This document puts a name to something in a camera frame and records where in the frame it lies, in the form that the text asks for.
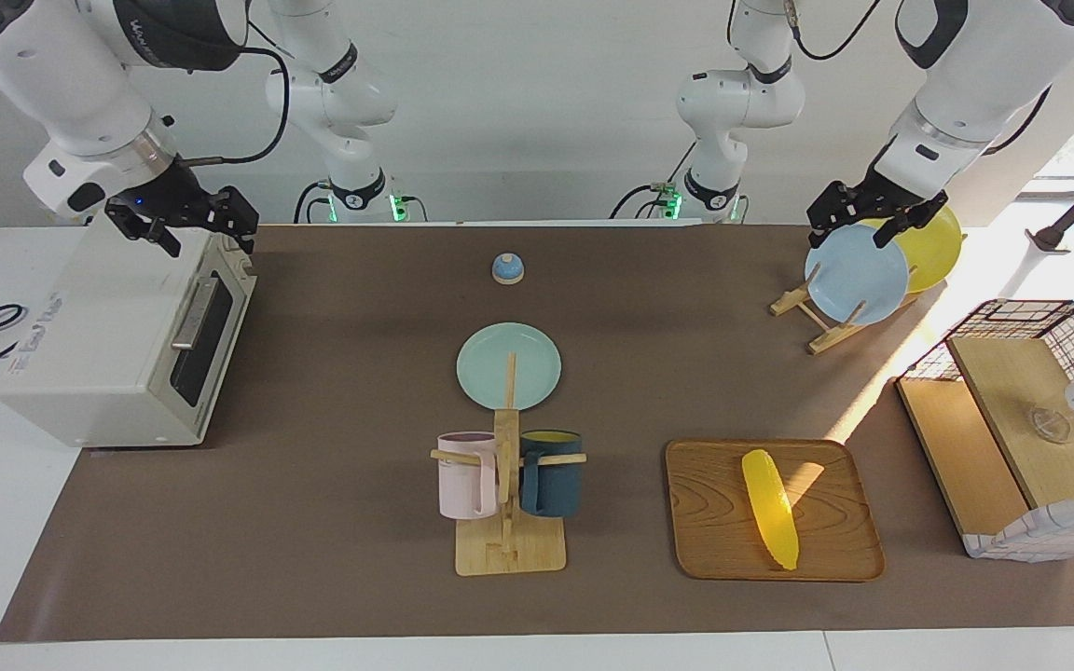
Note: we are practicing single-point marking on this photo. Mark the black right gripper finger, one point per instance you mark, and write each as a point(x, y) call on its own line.
point(169, 240)
point(247, 239)

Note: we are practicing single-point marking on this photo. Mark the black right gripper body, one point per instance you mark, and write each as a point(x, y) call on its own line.
point(178, 200)

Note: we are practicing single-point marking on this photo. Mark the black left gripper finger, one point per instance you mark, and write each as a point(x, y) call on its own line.
point(888, 233)
point(818, 235)

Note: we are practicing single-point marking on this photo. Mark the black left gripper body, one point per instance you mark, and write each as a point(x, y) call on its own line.
point(859, 203)

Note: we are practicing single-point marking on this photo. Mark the cream toaster oven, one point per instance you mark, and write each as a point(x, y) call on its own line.
point(99, 363)

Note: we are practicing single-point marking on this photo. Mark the pale green plate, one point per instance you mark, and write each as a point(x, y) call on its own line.
point(490, 368)

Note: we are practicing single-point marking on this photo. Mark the yellow corn cob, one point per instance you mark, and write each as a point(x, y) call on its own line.
point(770, 508)

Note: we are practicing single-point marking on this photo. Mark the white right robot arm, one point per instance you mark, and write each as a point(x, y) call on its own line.
point(61, 84)

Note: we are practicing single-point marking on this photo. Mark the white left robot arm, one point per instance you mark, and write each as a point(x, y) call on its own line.
point(975, 84)

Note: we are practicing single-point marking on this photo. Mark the yellow plate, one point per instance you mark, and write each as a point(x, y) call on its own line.
point(933, 252)

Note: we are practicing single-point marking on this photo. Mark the light blue plate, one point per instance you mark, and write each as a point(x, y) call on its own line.
point(859, 280)

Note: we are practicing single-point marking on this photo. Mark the wooden plate rack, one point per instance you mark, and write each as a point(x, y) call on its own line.
point(821, 334)

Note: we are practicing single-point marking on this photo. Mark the brown table mat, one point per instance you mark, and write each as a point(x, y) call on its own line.
point(360, 391)

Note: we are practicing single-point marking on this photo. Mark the small clear glass item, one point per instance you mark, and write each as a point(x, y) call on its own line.
point(1048, 424)

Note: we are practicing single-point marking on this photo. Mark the blue dome with wooden knob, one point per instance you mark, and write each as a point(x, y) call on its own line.
point(507, 269)

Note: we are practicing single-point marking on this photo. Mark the wooden serving tray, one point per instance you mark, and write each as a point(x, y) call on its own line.
point(714, 508)

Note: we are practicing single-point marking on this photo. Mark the pink mug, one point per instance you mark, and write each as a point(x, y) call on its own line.
point(464, 480)

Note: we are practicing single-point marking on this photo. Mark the dark teal mug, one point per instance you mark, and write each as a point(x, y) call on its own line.
point(551, 480)

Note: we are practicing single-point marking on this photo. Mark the wooden mug tree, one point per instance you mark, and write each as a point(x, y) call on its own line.
point(507, 550)

